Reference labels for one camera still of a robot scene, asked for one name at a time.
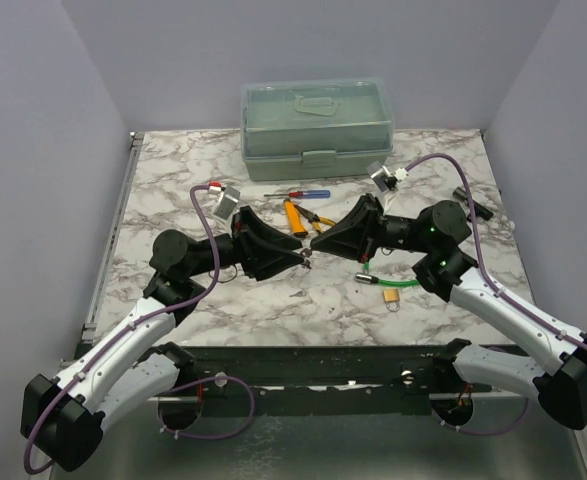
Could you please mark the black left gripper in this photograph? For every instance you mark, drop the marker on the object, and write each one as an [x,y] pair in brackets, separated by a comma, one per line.
[261,261]

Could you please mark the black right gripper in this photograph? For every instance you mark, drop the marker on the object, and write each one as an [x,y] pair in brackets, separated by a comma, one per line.
[357,235]

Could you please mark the green cable lock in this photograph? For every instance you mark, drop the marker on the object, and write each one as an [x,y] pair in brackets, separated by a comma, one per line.
[366,277]

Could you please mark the silver key bunch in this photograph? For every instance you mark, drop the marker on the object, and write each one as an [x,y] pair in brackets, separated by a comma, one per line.
[306,253]

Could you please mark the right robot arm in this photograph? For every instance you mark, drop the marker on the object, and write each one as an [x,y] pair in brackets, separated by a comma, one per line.
[553,368]

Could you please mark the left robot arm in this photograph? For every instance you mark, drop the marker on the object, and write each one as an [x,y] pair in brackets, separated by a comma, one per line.
[67,416]

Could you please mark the orange utility knife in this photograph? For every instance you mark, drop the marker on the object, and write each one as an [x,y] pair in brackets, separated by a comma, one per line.
[294,219]

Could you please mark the blue red screwdriver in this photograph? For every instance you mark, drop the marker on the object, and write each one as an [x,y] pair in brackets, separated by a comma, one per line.
[310,194]

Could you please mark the brass padlock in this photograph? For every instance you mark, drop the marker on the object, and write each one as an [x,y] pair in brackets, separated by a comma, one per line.
[391,299]

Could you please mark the green plastic toolbox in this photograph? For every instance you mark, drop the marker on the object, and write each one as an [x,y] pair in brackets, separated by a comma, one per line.
[315,129]

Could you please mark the yellow handled pliers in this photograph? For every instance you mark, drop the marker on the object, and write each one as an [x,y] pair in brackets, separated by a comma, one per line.
[314,219]

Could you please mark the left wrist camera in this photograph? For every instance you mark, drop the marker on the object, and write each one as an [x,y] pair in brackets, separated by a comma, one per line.
[227,201]

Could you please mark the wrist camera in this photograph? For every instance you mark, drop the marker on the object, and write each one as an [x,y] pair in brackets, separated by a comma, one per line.
[227,201]
[381,177]

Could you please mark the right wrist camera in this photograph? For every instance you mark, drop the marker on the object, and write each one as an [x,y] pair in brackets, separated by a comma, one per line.
[381,177]

